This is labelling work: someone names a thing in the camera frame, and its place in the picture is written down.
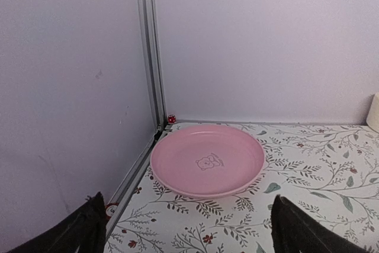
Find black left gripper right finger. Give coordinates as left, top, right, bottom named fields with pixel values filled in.
left=271, top=195, right=367, bottom=253

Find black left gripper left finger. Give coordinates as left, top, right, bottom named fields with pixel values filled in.
left=10, top=192, right=107, bottom=253

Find cream ceramic mug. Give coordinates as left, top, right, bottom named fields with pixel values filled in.
left=366, top=92, right=379, bottom=133

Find small red dice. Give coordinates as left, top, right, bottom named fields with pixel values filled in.
left=168, top=114, right=176, bottom=124

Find pink plastic plate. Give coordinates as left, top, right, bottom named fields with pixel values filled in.
left=150, top=124, right=265, bottom=198

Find aluminium left corner post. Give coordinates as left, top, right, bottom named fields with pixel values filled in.
left=138, top=0, right=167, bottom=130

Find round red white sticker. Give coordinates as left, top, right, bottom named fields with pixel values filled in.
left=105, top=203, right=118, bottom=219

